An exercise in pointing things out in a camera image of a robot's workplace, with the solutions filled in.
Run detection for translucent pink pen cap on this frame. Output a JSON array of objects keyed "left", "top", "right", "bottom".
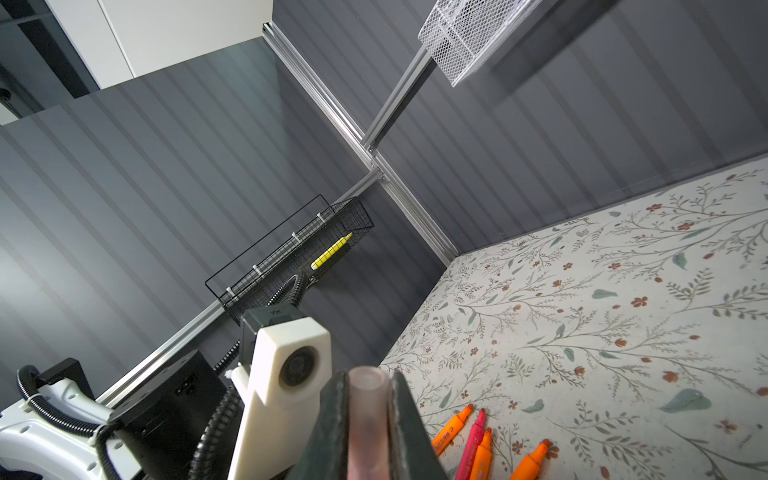
[{"left": 347, "top": 366, "right": 391, "bottom": 479}]

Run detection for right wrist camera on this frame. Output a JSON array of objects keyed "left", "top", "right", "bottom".
[{"left": 228, "top": 303, "right": 332, "bottom": 479}]

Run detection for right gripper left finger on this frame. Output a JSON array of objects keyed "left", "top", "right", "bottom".
[{"left": 286, "top": 371, "right": 350, "bottom": 480}]

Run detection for yellow marker in basket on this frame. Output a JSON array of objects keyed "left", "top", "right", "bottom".
[{"left": 311, "top": 233, "right": 353, "bottom": 271}]

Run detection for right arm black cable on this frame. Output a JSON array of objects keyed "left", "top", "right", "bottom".
[{"left": 16, "top": 272, "right": 310, "bottom": 480}]

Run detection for black wire basket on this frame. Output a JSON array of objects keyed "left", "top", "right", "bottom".
[{"left": 205, "top": 195, "right": 374, "bottom": 321}]

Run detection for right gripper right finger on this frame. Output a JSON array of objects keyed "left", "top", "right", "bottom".
[{"left": 387, "top": 371, "right": 447, "bottom": 480}]

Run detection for white wire mesh basket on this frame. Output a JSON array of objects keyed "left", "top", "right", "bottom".
[{"left": 418, "top": 0, "right": 541, "bottom": 87}]

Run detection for orange marker pen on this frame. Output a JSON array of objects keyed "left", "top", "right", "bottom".
[
  {"left": 510, "top": 439, "right": 551, "bottom": 480},
  {"left": 432, "top": 404, "right": 474, "bottom": 456},
  {"left": 469, "top": 428, "right": 493, "bottom": 480}
]

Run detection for pink marker pen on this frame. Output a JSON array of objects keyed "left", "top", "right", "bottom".
[{"left": 455, "top": 408, "right": 486, "bottom": 480}]

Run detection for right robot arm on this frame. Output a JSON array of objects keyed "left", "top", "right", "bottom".
[{"left": 1, "top": 318, "right": 445, "bottom": 479}]

